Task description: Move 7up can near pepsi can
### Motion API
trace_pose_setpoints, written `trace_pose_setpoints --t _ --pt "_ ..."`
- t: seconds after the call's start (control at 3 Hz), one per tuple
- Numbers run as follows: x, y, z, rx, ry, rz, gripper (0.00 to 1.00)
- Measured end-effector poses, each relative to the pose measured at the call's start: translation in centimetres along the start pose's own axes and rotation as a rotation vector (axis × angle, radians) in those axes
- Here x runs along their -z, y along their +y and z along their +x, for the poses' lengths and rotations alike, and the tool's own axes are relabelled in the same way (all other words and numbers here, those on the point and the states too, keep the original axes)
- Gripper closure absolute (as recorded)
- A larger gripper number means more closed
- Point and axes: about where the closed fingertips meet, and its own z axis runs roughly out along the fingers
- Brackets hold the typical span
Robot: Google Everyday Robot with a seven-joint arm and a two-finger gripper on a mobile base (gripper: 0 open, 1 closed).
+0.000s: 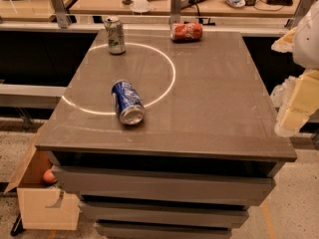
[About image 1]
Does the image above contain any orange ball in box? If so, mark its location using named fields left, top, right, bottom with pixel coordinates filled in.
left=43, top=169, right=57, bottom=184

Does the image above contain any blue pepsi can lying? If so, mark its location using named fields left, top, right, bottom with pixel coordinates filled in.
left=112, top=80, right=145, bottom=125

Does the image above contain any red orange soda can lying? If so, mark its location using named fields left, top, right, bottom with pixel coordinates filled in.
left=170, top=22, right=202, bottom=41

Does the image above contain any clear plastic lid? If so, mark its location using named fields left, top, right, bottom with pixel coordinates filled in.
left=130, top=0, right=152, bottom=13

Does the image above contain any metal bracket post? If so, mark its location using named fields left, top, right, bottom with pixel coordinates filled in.
left=286, top=0, right=316, bottom=29
left=169, top=0, right=181, bottom=24
left=50, top=0, right=71, bottom=29

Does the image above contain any cardboard box on floor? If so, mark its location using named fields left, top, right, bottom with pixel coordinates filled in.
left=4, top=126, right=80, bottom=230

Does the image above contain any grey drawer cabinet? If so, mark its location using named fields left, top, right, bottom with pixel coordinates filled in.
left=37, top=30, right=296, bottom=239

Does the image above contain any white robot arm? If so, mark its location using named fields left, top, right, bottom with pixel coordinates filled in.
left=271, top=1, right=319, bottom=137

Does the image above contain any right metal bracket post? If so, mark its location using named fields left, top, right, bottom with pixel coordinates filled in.
left=286, top=0, right=316, bottom=29

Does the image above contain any green white 7up can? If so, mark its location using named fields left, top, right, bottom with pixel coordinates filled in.
left=104, top=16, right=126, bottom=55

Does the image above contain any left metal bracket post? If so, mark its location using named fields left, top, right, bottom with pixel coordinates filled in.
left=50, top=0, right=71, bottom=29

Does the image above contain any blue white object on desk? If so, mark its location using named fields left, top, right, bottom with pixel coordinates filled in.
left=225, top=0, right=245, bottom=8

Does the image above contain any middle metal bracket post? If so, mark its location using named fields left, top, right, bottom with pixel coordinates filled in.
left=169, top=0, right=181, bottom=24

